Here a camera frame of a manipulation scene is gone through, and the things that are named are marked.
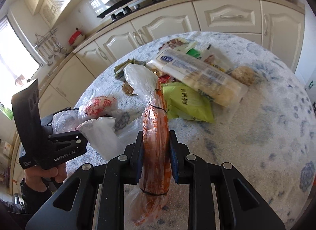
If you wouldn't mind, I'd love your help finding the red stick packet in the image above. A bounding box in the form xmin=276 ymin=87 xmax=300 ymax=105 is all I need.
xmin=158 ymin=71 xmax=178 ymax=85

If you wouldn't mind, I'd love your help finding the orange plastic-wrapped package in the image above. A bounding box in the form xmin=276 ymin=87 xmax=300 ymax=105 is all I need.
xmin=123 ymin=63 xmax=172 ymax=226

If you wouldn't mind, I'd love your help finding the person's left forearm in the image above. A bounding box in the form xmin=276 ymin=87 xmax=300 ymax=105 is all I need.
xmin=0 ymin=178 xmax=53 ymax=230

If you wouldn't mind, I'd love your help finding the round brown bun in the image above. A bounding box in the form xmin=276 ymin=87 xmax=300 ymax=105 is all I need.
xmin=231 ymin=66 xmax=255 ymax=86

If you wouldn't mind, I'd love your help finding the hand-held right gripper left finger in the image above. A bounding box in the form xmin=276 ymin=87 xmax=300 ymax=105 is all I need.
xmin=25 ymin=131 xmax=146 ymax=230

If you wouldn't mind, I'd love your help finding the window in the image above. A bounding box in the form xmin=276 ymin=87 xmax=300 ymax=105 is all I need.
xmin=0 ymin=16 xmax=41 ymax=82

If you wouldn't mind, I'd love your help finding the black gas stove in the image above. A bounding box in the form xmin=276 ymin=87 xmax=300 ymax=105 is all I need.
xmin=97 ymin=0 xmax=183 ymax=22

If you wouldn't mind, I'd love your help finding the green snack packet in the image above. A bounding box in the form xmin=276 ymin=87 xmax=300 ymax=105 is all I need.
xmin=162 ymin=82 xmax=215 ymax=123

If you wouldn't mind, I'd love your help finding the red-printed white wrapper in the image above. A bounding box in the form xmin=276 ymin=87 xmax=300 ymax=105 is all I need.
xmin=78 ymin=96 xmax=118 ymax=123

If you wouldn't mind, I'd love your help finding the brown and cream packet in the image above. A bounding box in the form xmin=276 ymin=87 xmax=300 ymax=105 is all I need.
xmin=158 ymin=38 xmax=198 ymax=54

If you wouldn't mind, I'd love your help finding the small bright green packet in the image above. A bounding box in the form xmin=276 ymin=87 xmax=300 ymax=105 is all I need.
xmin=186 ymin=48 xmax=201 ymax=59

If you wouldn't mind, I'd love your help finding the clear plastic bag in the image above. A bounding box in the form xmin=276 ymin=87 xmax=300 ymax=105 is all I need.
xmin=52 ymin=110 xmax=119 ymax=160

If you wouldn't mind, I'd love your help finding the brown biscuit piece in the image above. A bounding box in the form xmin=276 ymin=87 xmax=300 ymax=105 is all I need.
xmin=123 ymin=80 xmax=139 ymax=96

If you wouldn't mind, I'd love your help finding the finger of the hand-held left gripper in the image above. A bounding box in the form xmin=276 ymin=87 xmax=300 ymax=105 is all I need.
xmin=48 ymin=131 xmax=87 ymax=152
xmin=40 ymin=107 xmax=79 ymax=135

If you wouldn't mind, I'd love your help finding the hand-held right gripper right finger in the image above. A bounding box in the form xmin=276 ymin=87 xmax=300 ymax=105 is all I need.
xmin=168 ymin=130 xmax=287 ymax=230

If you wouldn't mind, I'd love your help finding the small dark green wrapper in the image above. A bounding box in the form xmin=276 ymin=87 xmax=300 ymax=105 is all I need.
xmin=114 ymin=59 xmax=146 ymax=81

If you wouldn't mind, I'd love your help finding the blue floral tablecloth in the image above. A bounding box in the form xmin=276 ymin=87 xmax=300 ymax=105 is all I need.
xmin=67 ymin=31 xmax=316 ymax=230

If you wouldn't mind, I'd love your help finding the person's left hand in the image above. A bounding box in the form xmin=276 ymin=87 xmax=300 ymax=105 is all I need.
xmin=25 ymin=163 xmax=68 ymax=192

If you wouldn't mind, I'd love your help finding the hanging utensil rack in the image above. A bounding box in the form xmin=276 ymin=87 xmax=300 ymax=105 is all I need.
xmin=34 ymin=29 xmax=68 ymax=66

